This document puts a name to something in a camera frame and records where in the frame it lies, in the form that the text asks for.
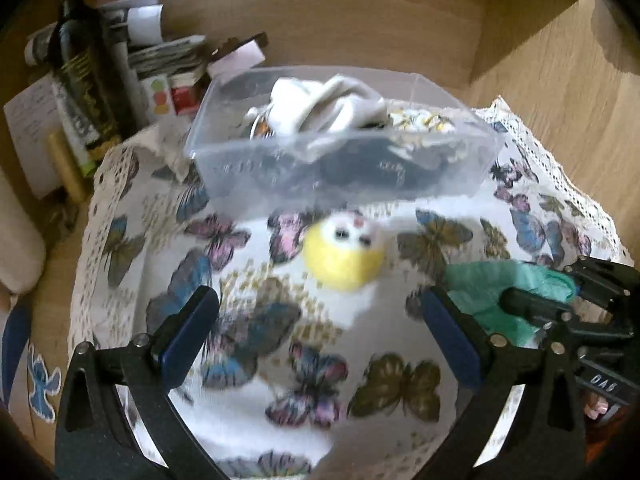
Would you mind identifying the traffic light card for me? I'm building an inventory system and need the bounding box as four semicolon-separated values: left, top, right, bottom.
141;74;176;122

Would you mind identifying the black white fabric mask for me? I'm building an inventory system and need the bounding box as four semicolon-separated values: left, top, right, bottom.
284;138;447;188

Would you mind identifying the white sock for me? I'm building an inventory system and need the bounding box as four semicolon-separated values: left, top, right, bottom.
243;74;388;136

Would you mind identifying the green knitted cloth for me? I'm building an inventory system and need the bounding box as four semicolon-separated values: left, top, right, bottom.
442;260;576;348

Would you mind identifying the yellow white plush toy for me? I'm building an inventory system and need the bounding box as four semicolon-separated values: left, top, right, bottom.
302;211;387;292

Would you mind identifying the butterfly print lace cloth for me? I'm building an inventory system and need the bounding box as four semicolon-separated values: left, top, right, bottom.
70;99;630;479

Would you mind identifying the clear plastic storage box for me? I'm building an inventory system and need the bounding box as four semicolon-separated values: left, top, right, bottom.
183;66;502;219

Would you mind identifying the stack of magazines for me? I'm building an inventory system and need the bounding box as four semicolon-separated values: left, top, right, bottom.
24;0;208;82

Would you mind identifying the dark wine bottle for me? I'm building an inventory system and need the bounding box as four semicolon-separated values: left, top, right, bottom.
47;0;137;162

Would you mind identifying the handwritten white note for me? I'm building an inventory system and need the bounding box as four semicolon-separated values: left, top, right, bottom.
3;76;62;200

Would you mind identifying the stitch cartoon sticker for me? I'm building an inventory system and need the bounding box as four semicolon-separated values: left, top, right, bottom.
27;344;62;424

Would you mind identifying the beige slim candle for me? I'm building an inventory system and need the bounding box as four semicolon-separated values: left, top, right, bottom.
46;129;88;204

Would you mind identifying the pink white small box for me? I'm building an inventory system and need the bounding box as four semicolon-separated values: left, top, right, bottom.
207;32;269;79

